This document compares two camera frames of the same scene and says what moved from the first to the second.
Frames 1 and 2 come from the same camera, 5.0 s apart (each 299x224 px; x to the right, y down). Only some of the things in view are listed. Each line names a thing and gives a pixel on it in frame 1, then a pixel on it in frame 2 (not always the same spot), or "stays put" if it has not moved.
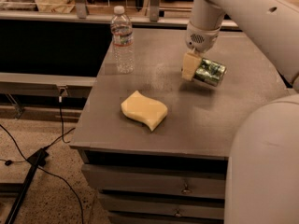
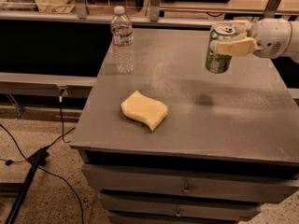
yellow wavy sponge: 139,106 stays put
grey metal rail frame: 25,83 stays put
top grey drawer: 163,181 stays put
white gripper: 201,40 → 271,36
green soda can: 210,72 → 216,62
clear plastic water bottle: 123,41 stays put
